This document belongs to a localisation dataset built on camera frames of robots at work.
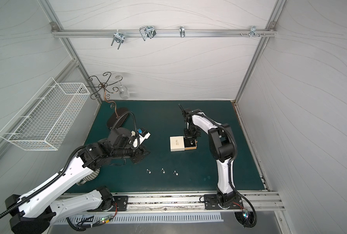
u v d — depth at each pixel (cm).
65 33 78
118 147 52
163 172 84
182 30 73
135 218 70
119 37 78
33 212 38
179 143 93
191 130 82
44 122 69
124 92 101
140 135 59
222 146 54
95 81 89
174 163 89
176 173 84
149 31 77
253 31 76
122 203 73
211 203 73
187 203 75
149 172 84
